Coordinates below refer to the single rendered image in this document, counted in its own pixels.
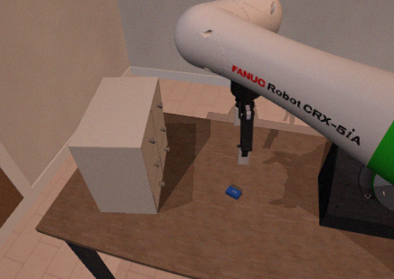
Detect blue rectangular block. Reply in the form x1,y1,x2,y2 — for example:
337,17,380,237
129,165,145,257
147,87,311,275
225,186,241,200

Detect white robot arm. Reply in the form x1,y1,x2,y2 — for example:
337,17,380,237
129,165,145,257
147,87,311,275
174,0,394,211

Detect tan wooden drawer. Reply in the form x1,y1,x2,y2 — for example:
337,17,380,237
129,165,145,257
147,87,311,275
153,162,164,211
155,108,166,153
147,143,160,193
160,132,169,173
151,82,163,130
141,112,156,170

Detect beige small chest of drawers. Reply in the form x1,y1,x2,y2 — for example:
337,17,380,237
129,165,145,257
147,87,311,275
68,77,159,214

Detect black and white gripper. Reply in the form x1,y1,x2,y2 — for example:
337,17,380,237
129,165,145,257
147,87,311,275
230,81,260,164

